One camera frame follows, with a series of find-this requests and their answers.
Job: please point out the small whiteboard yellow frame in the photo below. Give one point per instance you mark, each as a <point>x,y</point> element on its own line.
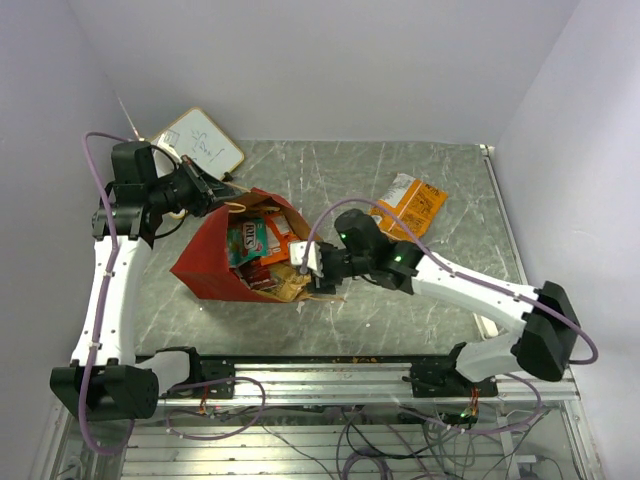
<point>197,136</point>

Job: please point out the aluminium rail frame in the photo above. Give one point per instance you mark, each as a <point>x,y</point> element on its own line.
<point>334,417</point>

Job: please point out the yellow chip bag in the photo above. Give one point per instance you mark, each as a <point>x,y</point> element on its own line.
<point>289,283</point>

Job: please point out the white block on table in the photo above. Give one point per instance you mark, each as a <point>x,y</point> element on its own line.
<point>487,328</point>

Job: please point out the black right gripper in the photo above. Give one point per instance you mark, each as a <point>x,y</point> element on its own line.
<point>326,283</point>

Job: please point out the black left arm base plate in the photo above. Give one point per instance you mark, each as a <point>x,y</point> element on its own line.
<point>210,375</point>

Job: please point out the orange cracker snack pack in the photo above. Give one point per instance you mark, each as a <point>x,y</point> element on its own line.
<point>279,236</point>

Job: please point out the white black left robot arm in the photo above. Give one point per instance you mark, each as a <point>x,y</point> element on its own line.
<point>103,380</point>

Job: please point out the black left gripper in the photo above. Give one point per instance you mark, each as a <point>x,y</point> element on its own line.
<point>204,197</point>

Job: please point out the red paper bag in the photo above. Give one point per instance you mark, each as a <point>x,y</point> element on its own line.
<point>203,265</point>

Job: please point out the teal candy snack pack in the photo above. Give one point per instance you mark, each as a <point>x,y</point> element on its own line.
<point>246,241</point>

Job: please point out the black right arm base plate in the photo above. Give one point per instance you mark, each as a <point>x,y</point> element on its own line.
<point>434,376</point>

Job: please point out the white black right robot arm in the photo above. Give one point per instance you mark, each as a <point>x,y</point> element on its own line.
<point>540,325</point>

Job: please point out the orange chip bag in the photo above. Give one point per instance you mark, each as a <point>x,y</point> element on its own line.
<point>413,201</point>

